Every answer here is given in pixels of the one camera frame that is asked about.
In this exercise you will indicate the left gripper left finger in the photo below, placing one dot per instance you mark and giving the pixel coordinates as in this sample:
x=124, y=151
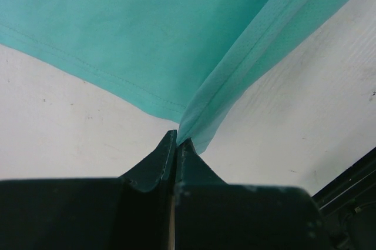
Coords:
x=131, y=211

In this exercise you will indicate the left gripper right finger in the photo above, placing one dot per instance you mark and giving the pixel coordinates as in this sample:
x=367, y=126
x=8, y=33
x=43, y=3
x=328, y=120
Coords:
x=212, y=214

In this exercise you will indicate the teal t shirt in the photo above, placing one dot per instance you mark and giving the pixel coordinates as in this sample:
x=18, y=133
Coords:
x=187, y=61

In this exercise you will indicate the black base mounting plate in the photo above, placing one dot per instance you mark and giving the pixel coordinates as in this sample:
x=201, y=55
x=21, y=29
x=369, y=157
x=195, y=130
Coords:
x=347, y=205

